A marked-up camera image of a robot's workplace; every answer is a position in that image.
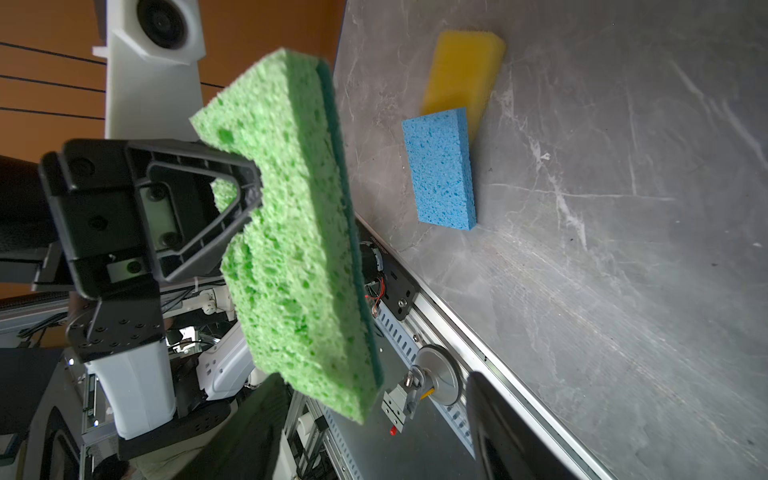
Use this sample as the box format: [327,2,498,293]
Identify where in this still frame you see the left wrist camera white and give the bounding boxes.
[93,1,206,142]

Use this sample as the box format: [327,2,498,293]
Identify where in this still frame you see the blue cellulose sponge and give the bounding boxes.
[402,108,477,231]

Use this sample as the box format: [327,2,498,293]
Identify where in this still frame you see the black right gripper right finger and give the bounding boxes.
[466,372,576,480]

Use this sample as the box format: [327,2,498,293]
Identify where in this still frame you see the round grey socket plate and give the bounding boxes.
[381,344,463,436]

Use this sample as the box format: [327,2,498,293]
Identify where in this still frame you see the green cellulose sponge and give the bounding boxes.
[191,49,384,424]

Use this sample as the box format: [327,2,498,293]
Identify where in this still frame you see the aluminium front rail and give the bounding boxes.
[281,215,619,480]

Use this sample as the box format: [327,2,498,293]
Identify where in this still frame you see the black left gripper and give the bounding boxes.
[1,139,262,360]

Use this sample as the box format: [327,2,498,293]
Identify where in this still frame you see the small orange-yellow sponge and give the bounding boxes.
[420,30,506,141]

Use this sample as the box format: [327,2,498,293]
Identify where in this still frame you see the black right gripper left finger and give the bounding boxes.
[175,373,289,480]

